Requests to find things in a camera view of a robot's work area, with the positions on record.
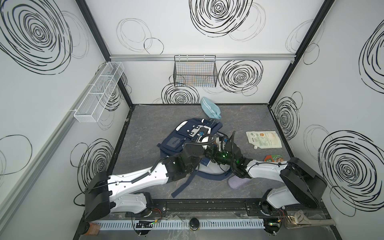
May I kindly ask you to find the navy blue student backpack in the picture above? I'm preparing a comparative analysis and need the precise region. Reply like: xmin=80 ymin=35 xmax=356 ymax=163
xmin=157 ymin=118 xmax=231 ymax=198

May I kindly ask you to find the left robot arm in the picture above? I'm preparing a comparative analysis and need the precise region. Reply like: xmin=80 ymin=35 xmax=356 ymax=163
xmin=83 ymin=134 xmax=216 ymax=222

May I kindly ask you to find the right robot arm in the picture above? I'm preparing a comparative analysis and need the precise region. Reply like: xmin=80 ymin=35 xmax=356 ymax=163
xmin=206 ymin=135 xmax=327 ymax=216

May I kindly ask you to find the lavender glasses case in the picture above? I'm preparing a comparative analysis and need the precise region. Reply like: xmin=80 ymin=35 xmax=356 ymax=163
xmin=228 ymin=176 xmax=252 ymax=190

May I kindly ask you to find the white refill pouch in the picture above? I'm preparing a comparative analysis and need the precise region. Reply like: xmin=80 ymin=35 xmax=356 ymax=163
xmin=246 ymin=131 xmax=282 ymax=150

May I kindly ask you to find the green snack packet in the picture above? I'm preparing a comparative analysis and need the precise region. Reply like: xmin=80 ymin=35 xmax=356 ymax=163
xmin=264 ymin=155 xmax=285 ymax=163

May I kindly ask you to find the light teal pencil pouch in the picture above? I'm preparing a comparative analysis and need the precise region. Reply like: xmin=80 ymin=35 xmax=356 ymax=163
xmin=200 ymin=97 xmax=222 ymax=120

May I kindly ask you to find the black round knob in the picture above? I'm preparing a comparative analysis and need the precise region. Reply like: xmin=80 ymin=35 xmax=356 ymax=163
xmin=189 ymin=218 xmax=200 ymax=231

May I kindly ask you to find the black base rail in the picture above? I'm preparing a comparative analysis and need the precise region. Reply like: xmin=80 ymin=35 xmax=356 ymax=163
xmin=86 ymin=197 xmax=328 ymax=219

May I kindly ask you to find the white slotted cable duct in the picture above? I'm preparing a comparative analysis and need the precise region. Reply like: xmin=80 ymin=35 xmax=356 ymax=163
xmin=94 ymin=219 xmax=265 ymax=231

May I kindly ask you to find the black wire basket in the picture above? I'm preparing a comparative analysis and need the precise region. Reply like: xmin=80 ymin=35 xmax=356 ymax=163
xmin=173 ymin=55 xmax=219 ymax=88

